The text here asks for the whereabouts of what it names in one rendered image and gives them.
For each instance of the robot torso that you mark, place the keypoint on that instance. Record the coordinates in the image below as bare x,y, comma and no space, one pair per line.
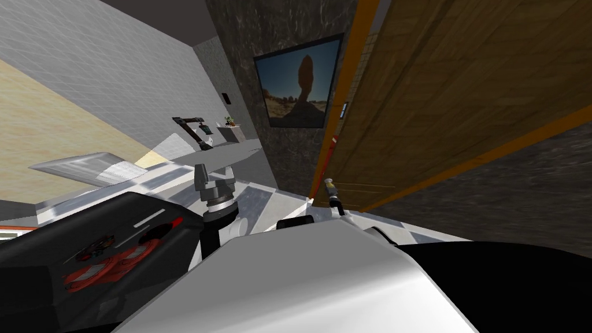
296,282

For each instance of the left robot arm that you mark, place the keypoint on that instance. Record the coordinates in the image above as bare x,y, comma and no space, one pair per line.
69,259

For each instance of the pale grey flat table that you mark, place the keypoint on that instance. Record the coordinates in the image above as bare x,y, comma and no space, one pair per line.
88,167

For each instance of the framed desert rock picture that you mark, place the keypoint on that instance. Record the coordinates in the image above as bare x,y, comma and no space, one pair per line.
298,83

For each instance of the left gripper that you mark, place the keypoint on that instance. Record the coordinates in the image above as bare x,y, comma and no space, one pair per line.
216,190

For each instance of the brown wooden door leaf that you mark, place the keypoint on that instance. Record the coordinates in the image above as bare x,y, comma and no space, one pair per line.
444,92

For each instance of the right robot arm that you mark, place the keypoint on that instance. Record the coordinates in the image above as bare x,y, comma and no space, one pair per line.
504,291

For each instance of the grey cabinet with plant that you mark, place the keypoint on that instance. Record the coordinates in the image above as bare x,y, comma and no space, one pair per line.
231,132

